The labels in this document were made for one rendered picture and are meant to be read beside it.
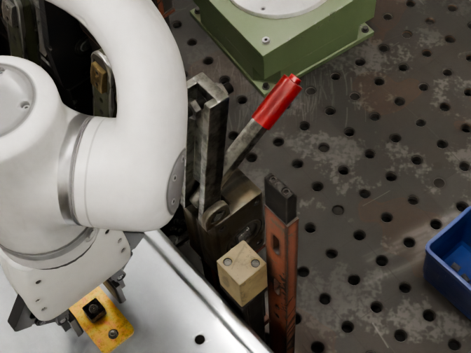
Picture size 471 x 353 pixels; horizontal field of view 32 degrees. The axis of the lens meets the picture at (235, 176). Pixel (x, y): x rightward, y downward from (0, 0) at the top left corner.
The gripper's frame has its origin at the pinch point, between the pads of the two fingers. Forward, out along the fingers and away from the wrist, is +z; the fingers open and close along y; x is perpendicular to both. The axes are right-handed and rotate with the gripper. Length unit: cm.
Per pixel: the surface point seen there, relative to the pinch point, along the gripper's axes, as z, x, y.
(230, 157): -6.6, 0.2, -17.8
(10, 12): -5.3, -31.6, -12.7
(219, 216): -3.3, 2.7, -14.0
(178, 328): 3.0, 6.7, -5.1
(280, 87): -11.4, -0.1, -24.4
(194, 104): -18.0, 0.2, -14.7
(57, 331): 3.0, -0.9, 4.0
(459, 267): 32, 15, -44
